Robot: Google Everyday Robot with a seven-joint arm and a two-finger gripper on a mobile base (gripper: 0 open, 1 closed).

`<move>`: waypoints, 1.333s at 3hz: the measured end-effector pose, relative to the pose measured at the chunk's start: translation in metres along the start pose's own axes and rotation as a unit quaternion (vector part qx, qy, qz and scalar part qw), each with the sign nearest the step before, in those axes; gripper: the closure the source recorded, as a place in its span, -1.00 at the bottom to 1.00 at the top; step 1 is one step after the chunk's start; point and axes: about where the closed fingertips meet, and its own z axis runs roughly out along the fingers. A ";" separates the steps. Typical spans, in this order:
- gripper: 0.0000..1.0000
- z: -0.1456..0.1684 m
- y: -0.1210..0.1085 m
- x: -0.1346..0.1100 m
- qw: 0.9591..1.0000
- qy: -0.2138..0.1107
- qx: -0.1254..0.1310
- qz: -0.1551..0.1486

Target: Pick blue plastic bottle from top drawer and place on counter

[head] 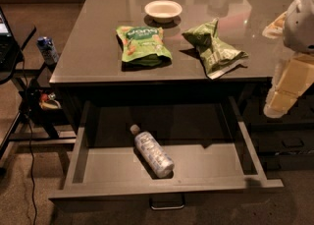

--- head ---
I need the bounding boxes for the open grey top drawer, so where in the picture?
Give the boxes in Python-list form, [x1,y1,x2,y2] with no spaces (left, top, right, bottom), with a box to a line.
[50,97,283,212]

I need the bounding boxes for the black laptop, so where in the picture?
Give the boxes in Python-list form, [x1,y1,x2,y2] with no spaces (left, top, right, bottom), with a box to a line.
[0,7,18,70]

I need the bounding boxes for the black side stand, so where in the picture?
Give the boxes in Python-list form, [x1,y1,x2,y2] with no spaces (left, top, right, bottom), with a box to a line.
[0,23,76,157]

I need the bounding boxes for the crumpled green chip bag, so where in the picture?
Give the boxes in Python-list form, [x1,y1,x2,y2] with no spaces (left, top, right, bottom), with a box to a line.
[183,18,248,80]

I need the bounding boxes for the dark cabinet with lower drawers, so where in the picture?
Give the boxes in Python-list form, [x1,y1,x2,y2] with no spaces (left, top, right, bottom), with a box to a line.
[237,80,314,171]

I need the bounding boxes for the small items on stand shelf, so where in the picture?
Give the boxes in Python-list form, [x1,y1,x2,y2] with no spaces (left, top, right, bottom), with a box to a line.
[39,92,61,110]

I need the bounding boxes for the white paper bowl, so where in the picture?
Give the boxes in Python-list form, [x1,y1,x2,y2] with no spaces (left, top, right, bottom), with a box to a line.
[144,0,183,24]

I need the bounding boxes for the blue drink can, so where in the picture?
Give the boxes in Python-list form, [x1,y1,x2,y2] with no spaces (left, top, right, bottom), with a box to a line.
[36,36,59,66]

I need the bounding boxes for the green snack bag with logo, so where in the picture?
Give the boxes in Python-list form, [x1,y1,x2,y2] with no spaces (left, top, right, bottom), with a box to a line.
[116,26,172,67]

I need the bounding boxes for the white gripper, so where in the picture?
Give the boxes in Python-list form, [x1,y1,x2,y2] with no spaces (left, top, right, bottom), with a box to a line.
[262,0,314,118]

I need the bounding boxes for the metal drawer handle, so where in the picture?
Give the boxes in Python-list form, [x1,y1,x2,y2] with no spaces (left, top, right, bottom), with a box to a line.
[149,194,185,211]

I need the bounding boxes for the clear blue plastic bottle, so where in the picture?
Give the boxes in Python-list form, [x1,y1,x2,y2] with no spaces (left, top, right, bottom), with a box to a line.
[130,125,175,178]

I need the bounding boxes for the black hanging cable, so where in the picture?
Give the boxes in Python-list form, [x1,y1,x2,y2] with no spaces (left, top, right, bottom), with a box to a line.
[19,55,38,225]

